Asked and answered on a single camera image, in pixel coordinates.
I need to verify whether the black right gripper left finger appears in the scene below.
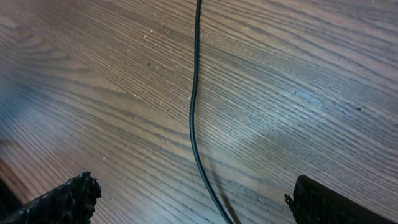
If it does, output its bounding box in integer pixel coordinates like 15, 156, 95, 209
1, 172, 101, 224

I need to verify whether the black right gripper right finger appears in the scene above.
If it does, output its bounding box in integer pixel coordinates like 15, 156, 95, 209
284, 175, 396, 224

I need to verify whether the black USB charging cable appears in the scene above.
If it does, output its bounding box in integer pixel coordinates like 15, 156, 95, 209
188, 0, 234, 224

